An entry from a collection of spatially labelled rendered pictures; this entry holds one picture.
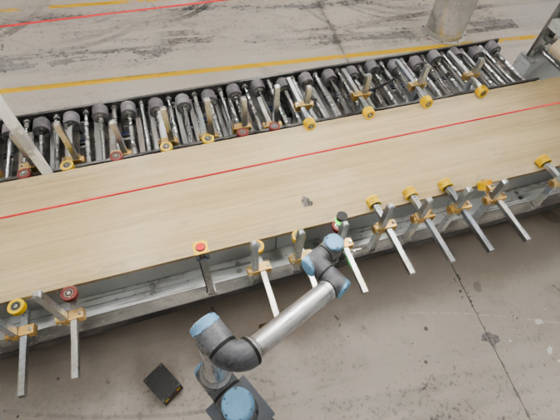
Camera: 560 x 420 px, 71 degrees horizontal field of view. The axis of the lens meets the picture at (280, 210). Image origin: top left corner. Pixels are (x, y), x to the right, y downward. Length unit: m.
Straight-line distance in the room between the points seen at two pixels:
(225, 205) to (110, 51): 3.33
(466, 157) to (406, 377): 1.56
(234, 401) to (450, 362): 1.74
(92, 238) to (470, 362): 2.64
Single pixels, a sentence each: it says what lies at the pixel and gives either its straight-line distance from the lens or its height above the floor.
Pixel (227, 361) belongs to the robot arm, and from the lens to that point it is 1.46.
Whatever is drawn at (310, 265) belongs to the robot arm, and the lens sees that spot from 1.74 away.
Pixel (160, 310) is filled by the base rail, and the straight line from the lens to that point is 2.36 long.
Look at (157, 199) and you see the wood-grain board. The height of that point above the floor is 0.90.
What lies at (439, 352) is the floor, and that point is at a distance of 3.21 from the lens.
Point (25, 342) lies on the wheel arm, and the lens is 2.42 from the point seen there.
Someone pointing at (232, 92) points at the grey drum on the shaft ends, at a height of 0.85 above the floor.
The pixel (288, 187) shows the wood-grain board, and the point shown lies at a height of 0.90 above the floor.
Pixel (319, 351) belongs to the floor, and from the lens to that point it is 2.98.
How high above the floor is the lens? 2.86
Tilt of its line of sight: 56 degrees down
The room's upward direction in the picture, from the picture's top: 4 degrees clockwise
